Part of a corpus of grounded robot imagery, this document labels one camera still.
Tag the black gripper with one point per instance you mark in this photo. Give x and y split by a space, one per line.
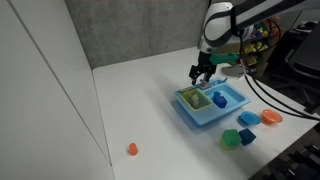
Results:
204 67

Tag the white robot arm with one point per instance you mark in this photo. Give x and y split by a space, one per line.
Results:
225 21

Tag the yellow-green drying rack basket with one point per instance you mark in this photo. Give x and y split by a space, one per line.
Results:
185 95

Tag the small blue cup in sink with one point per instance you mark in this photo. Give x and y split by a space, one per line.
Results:
216 94

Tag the light blue toy sink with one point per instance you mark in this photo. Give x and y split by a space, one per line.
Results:
235 100

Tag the dark blue cube in sink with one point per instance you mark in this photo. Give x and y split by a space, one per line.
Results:
220 101

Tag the grey toy faucet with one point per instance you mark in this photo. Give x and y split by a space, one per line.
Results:
204 85

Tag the grey metal mounting plate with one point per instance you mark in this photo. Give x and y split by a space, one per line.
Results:
234 71

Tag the wooden toy shelf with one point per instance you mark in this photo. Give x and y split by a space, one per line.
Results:
260 44

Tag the blue plastic plate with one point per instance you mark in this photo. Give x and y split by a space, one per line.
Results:
249 118

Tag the green translucent cube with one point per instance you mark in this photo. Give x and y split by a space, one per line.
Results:
230 139

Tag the orange plastic plate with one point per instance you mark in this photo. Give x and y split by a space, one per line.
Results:
270 117

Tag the small orange cup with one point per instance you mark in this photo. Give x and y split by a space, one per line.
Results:
133 149

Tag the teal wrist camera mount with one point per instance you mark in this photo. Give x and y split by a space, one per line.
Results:
220 58

